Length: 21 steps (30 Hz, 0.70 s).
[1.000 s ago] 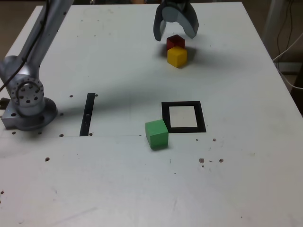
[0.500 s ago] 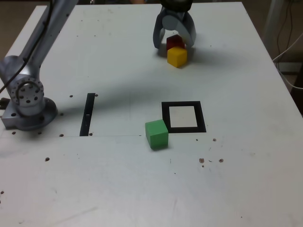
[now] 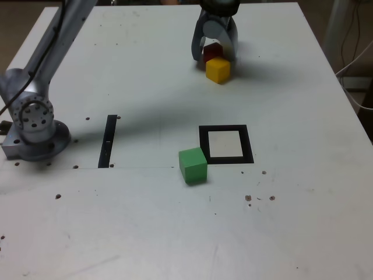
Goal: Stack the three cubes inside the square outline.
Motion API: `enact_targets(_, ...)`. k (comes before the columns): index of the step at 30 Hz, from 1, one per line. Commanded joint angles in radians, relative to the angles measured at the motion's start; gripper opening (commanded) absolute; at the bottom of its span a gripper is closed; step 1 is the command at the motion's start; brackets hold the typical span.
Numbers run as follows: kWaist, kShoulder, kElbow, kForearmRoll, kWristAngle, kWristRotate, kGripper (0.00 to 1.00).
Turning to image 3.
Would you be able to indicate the red cube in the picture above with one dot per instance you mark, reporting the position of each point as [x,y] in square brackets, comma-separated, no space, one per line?
[211,52]

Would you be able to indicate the white background post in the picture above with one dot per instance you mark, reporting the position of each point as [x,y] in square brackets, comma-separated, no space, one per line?
[335,17]

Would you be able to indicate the black tape square outline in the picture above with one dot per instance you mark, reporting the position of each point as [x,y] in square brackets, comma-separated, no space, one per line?
[230,160]

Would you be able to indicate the green cube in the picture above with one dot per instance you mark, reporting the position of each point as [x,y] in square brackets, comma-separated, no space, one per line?
[192,166]

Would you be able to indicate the yellow cube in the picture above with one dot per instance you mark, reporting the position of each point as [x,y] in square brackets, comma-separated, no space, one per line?
[217,70]

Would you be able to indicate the white background box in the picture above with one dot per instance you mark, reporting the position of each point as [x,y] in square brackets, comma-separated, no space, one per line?
[358,82]

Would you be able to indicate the black tape strip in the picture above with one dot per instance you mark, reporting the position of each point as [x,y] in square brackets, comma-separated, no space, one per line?
[106,143]

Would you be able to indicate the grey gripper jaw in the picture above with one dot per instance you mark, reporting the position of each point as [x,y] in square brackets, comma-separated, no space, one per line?
[195,43]
[230,41]

